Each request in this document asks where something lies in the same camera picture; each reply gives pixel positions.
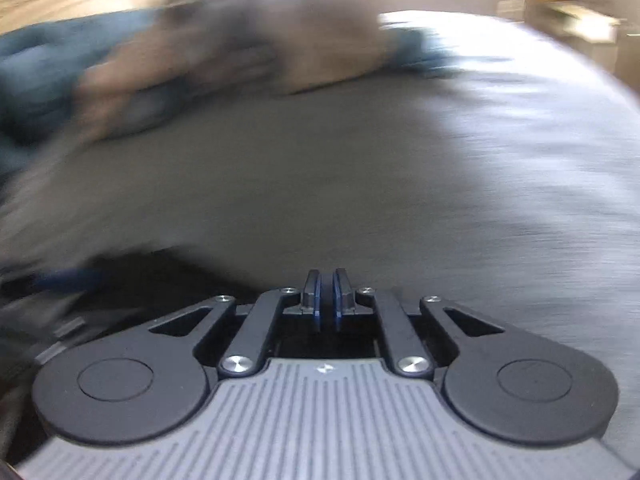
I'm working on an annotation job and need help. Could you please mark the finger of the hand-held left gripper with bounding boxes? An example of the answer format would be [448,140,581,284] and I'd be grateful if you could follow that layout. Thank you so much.
[30,267,108,295]

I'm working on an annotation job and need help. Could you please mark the light blue garment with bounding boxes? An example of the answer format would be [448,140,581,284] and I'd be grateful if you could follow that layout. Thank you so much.
[380,27,461,78]

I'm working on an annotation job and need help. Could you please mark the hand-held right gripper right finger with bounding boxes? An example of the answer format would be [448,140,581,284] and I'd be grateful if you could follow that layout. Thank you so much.
[331,268,505,376]

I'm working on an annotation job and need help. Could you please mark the black printed t-shirt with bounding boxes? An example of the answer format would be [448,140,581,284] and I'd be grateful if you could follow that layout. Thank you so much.
[0,247,281,461]

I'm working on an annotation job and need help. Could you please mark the tan jacket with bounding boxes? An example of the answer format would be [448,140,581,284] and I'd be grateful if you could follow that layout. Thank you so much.
[165,0,396,96]

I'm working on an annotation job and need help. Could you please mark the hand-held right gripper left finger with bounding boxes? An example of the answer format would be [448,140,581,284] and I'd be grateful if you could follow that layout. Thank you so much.
[149,270,323,376]

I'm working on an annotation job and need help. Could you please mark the teal duvet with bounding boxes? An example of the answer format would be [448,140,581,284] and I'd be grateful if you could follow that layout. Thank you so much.
[0,7,171,176]

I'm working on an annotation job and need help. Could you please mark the pale desk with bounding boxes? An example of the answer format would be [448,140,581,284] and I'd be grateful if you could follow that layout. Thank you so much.
[495,0,626,71]

